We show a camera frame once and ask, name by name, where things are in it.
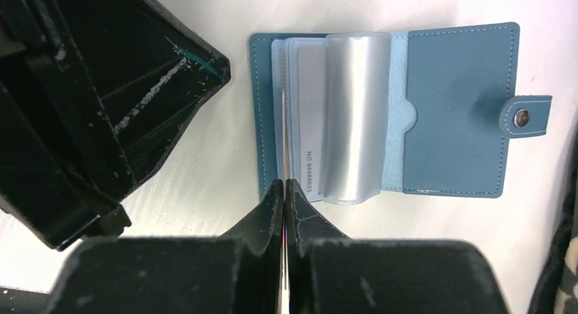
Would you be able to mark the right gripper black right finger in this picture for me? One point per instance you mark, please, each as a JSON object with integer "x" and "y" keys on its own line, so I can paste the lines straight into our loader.
{"x": 319, "y": 258}

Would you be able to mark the black floral fleece blanket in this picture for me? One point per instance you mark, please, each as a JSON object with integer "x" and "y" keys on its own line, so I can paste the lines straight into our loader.
{"x": 556, "y": 289}

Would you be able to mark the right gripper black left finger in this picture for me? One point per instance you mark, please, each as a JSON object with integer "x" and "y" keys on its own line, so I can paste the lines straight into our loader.
{"x": 257, "y": 268}

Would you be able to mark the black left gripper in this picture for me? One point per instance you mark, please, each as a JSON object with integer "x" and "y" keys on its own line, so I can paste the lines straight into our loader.
{"x": 94, "y": 96}

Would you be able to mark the blue leather card holder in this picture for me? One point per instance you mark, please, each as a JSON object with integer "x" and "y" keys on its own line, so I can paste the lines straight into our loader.
{"x": 418, "y": 112}

